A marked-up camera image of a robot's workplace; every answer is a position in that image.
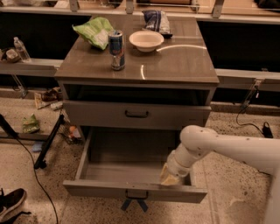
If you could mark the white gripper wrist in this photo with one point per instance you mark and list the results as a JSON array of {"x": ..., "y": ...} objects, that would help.
[{"x": 178, "y": 168}]

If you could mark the grey drawer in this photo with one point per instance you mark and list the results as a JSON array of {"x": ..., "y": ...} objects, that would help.
[
  {"x": 135, "y": 115},
  {"x": 126, "y": 164}
]

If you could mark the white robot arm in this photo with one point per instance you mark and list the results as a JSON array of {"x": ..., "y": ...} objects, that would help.
[{"x": 196, "y": 142}]

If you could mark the grey drawer cabinet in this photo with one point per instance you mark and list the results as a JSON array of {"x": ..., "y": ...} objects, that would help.
[{"x": 179, "y": 72}]

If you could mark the blue tape cross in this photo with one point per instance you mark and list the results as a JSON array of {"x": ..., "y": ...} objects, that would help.
[{"x": 132, "y": 202}]

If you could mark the black power adapter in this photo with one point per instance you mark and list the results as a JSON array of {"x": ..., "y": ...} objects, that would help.
[{"x": 266, "y": 130}]

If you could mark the black tripod leg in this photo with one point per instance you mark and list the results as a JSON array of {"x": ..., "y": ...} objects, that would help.
[{"x": 40, "y": 162}]

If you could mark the white bowl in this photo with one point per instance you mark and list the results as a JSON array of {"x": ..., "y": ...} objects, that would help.
[{"x": 146, "y": 41}]

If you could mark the crumpled snack wrapper on floor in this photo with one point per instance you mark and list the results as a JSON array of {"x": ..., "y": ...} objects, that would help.
[{"x": 45, "y": 99}]

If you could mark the blue energy drink can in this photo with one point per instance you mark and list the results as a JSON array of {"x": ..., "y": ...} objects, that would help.
[{"x": 116, "y": 49}]

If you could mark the small green bag on floor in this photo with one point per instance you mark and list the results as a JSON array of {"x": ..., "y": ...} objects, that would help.
[{"x": 30, "y": 124}]

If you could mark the black sneaker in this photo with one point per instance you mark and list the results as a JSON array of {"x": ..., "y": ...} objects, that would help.
[{"x": 9, "y": 202}]

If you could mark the blue white snack bag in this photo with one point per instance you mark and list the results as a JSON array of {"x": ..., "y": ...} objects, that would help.
[{"x": 157, "y": 21}]

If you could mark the green chip bag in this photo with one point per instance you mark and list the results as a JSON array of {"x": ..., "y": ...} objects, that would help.
[{"x": 95, "y": 31}]

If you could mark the clear water bottle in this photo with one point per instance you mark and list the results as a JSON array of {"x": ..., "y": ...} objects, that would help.
[{"x": 21, "y": 50}]

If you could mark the round container on bench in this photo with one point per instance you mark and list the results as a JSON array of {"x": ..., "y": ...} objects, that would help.
[{"x": 9, "y": 55}]

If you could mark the grey bench rail right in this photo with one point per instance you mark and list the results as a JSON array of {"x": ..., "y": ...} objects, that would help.
[{"x": 244, "y": 79}]

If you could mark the grey bench rail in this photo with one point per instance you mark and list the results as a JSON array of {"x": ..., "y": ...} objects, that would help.
[
  {"x": 37, "y": 67},
  {"x": 244, "y": 79}
]

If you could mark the grey bench rail left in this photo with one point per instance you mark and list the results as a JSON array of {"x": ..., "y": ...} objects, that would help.
[{"x": 37, "y": 67}]

